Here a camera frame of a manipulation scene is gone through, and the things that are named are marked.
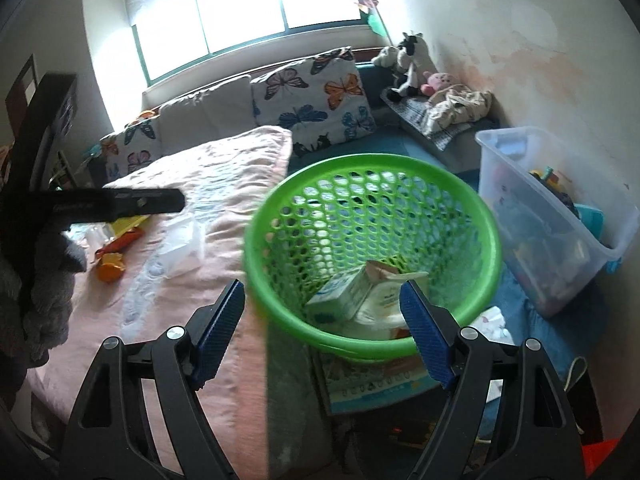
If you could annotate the person's left hand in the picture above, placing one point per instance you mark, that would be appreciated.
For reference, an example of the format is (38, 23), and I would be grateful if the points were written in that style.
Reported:
(47, 300)

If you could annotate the green framed window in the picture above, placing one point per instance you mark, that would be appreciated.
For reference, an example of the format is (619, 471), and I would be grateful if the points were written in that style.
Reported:
(225, 15)

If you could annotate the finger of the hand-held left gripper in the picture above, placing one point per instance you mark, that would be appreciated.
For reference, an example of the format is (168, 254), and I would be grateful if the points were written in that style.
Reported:
(125, 202)

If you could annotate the white crumpled tissue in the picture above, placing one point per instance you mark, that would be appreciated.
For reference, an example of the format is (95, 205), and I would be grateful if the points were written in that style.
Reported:
(495, 325)

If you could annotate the red plastic object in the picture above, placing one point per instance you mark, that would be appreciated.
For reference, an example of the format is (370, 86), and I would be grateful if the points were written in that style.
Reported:
(602, 460)

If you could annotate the grey cushion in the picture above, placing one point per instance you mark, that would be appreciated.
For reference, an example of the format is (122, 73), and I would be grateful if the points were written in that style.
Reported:
(210, 117)

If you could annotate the green plastic basket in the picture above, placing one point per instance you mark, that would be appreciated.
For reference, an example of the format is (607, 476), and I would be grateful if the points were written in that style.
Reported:
(280, 240)

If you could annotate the picture book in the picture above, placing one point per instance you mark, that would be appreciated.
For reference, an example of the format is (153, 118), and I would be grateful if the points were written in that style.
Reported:
(370, 385)

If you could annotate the green pinwheel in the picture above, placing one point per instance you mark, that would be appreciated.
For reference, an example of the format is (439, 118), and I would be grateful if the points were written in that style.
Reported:
(367, 2)

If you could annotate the grey patterned mat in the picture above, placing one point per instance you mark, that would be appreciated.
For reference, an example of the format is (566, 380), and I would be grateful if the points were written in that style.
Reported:
(430, 120)

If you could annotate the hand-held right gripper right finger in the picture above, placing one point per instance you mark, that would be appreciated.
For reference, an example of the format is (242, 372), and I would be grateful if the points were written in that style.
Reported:
(425, 335)

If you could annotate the small butterfly print pillow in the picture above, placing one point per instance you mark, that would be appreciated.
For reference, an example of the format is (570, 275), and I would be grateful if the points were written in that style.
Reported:
(135, 145)

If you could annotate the blue and white carton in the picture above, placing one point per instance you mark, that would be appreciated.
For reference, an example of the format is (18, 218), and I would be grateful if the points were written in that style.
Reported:
(345, 292)

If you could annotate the crumpled beige cloth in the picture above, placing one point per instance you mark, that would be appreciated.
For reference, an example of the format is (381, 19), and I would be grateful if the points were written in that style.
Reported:
(460, 105)

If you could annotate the orange plastic piece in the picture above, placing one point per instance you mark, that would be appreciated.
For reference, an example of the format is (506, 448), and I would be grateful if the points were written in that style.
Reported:
(111, 267)

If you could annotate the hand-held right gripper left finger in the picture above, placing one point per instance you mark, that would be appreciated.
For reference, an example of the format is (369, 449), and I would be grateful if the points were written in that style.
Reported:
(220, 330)

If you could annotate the clear plastic container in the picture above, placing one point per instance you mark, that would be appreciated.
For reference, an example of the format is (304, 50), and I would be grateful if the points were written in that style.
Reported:
(182, 250)

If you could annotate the grey plush toy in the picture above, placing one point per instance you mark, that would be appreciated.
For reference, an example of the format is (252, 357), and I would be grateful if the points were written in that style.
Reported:
(387, 57)

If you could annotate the red snack wrapper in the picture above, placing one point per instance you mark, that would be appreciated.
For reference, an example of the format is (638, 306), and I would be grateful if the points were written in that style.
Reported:
(125, 240)

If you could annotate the pink plush toy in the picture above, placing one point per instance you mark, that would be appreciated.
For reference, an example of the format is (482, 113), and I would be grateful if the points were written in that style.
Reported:
(440, 82)

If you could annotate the large butterfly print pillow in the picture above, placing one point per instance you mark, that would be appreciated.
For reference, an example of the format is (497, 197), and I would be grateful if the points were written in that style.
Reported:
(315, 100)

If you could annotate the clear plastic storage bin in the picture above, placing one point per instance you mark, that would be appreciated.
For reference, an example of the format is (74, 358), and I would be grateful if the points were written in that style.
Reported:
(550, 240)

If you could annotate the cream paper cup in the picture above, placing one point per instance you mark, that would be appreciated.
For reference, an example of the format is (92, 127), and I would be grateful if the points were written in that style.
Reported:
(377, 320)

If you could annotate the black and white cow plush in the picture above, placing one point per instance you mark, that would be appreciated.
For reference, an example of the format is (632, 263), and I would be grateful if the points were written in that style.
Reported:
(412, 67)

